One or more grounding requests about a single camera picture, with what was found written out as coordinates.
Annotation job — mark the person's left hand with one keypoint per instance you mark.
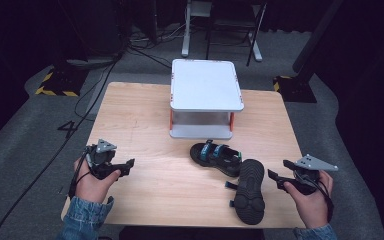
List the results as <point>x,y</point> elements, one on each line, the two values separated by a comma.
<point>91,186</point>

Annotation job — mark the white desk frame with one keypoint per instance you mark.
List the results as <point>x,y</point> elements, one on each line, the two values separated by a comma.
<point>186,40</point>

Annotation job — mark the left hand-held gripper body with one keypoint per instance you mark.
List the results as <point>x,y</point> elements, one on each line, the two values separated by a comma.
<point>101,159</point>

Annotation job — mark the black stand base hazard tape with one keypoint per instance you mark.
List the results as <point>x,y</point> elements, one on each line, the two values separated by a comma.
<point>296,90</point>
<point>61,83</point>

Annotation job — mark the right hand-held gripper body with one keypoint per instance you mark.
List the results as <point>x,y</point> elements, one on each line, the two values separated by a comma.
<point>310,173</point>

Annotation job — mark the black folding chair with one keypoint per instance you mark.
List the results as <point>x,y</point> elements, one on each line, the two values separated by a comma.
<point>233,23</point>

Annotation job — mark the person's right hand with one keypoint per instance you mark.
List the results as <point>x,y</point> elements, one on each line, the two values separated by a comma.
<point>310,206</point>

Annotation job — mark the black slanted stand pole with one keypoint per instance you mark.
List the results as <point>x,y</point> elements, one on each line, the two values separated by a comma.
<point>316,36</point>

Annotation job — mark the white two-tier shelf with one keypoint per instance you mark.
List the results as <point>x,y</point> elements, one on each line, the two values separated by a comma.
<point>205,85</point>

